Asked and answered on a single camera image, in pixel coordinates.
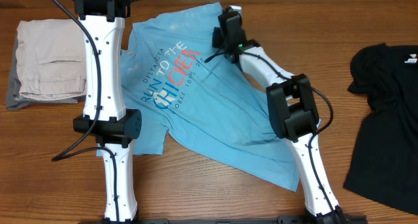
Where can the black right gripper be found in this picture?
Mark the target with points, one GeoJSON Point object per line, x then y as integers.
{"type": "Point", "coordinates": [217, 42]}

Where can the light blue printed t-shirt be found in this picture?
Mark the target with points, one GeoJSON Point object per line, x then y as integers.
{"type": "Point", "coordinates": [208, 106]}

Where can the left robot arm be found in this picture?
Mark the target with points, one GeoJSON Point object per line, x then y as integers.
{"type": "Point", "coordinates": [105, 116]}

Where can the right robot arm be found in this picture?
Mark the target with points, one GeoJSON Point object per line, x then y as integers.
{"type": "Point", "coordinates": [292, 113]}

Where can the folded beige trousers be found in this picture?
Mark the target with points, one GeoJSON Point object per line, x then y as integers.
{"type": "Point", "coordinates": [50, 60]}

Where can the black t-shirt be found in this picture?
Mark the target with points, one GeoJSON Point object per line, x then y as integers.
{"type": "Point", "coordinates": [384, 161]}

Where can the folded grey garment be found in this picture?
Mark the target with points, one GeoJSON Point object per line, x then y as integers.
{"type": "Point", "coordinates": [13, 99]}

